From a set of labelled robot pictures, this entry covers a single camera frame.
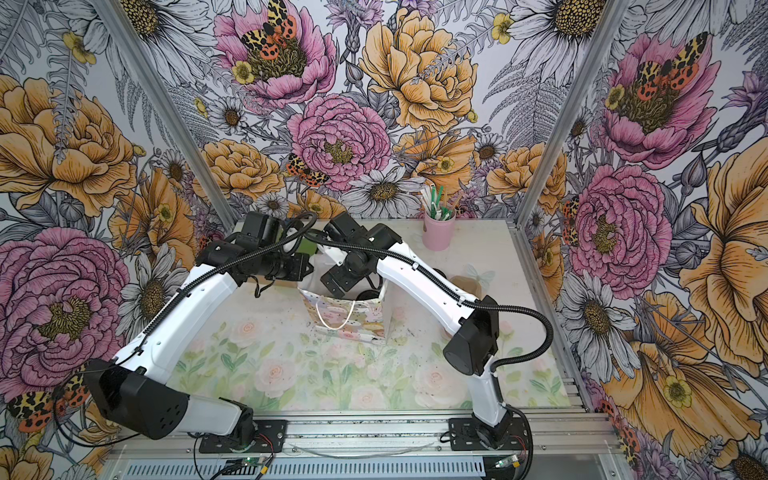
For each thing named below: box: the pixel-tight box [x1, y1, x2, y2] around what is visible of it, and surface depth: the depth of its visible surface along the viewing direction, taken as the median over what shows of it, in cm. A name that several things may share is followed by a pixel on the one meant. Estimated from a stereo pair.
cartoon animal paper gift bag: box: [297, 254, 392, 345], surface depth 75 cm
